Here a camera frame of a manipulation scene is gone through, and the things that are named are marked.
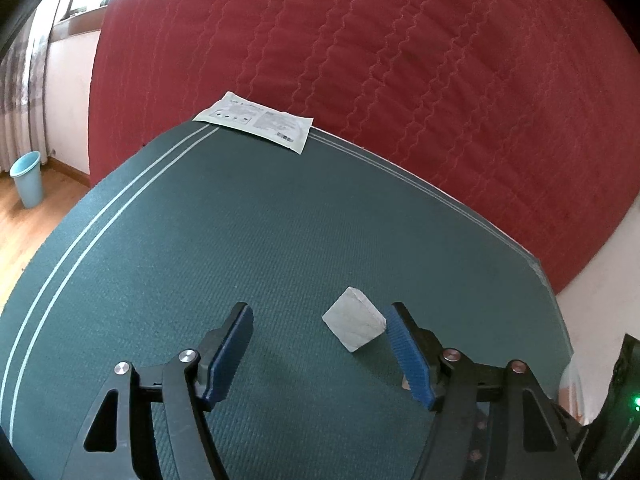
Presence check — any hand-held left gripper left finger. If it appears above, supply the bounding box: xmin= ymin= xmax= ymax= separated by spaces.
xmin=62 ymin=301 xmax=254 ymax=480

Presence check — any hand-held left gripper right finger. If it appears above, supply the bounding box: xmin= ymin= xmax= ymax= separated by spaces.
xmin=385 ymin=301 xmax=583 ymax=480

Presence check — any pale wedge block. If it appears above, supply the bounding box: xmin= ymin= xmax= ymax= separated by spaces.
xmin=321 ymin=286 xmax=387 ymax=353

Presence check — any green table mat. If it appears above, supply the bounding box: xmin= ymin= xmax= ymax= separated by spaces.
xmin=0 ymin=122 xmax=573 ymax=480

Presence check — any white paper sheet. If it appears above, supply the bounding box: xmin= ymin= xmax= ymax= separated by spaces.
xmin=192 ymin=91 xmax=315 ymax=155

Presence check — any blue wastebasket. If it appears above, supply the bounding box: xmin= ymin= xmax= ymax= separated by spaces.
xmin=10 ymin=151 xmax=45 ymax=209

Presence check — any red quilted blanket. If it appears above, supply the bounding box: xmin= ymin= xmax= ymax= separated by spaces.
xmin=87 ymin=0 xmax=640 ymax=295

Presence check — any patterned curtain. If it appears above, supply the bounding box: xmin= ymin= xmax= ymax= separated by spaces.
xmin=0 ymin=10 xmax=56 ymax=173

